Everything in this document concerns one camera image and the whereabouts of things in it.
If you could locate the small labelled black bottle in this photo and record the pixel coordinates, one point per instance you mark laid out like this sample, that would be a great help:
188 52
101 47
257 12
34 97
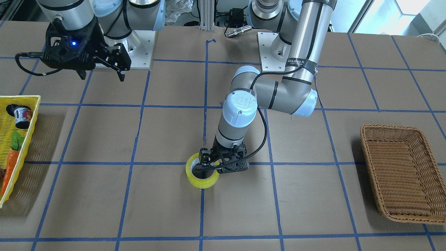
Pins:
22 115

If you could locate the brown wicker basket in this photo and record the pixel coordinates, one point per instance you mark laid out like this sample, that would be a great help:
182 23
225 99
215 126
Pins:
406 182

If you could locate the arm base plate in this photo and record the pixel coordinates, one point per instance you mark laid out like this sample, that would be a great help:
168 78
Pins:
137 52
273 52

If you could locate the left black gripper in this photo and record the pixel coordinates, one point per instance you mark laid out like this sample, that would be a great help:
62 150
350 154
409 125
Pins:
206 156

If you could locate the orange toy carrot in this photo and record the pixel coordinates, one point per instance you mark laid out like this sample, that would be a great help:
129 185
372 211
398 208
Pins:
16 144

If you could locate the aluminium frame post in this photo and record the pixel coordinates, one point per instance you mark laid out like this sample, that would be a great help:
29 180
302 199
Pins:
207 15

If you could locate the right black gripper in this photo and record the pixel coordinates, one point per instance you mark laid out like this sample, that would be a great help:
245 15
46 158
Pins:
98 46

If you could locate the yellow plastic basket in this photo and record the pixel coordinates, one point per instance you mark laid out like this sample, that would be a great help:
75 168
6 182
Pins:
7 127

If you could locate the metal connector plug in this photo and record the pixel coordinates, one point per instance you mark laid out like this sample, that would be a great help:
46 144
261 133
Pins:
238 31

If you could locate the yellow tape roll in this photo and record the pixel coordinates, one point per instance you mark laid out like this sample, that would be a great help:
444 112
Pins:
201 179

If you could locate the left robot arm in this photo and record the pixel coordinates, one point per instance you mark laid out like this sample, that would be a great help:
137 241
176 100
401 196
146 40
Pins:
287 91

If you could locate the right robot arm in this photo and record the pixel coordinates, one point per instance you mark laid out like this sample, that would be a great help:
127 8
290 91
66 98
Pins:
112 15

